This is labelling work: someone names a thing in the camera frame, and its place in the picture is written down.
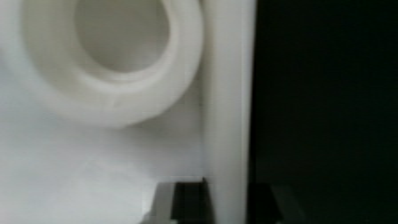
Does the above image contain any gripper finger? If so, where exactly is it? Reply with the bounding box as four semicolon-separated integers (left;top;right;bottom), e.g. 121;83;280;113
248;183;308;224

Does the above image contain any white square tabletop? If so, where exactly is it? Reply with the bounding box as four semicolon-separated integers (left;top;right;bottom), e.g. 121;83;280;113
0;0;257;224

